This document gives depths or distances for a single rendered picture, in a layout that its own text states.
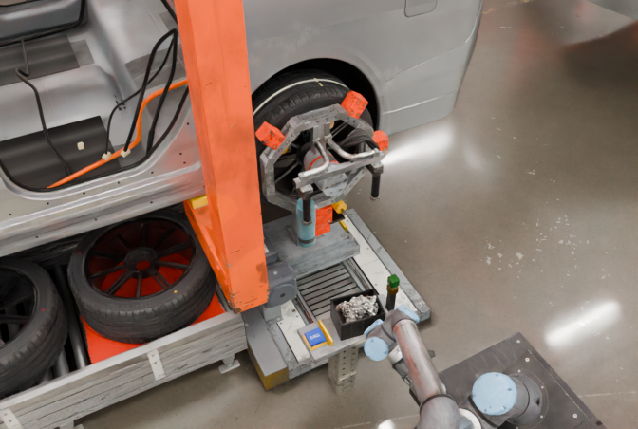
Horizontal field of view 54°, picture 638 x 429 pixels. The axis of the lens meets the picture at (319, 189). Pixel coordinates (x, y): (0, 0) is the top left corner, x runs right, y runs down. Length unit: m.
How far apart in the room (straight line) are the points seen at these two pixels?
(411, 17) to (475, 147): 1.73
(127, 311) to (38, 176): 0.78
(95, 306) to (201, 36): 1.47
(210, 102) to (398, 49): 1.21
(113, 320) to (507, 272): 2.09
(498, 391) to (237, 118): 1.35
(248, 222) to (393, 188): 1.82
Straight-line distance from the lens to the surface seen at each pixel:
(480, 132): 4.61
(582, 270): 3.85
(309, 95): 2.75
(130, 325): 2.93
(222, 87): 1.98
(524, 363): 2.75
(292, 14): 2.60
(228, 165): 2.16
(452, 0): 3.02
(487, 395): 2.50
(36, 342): 2.94
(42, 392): 2.91
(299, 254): 3.33
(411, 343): 2.25
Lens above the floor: 2.73
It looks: 43 degrees down
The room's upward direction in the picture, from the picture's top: straight up
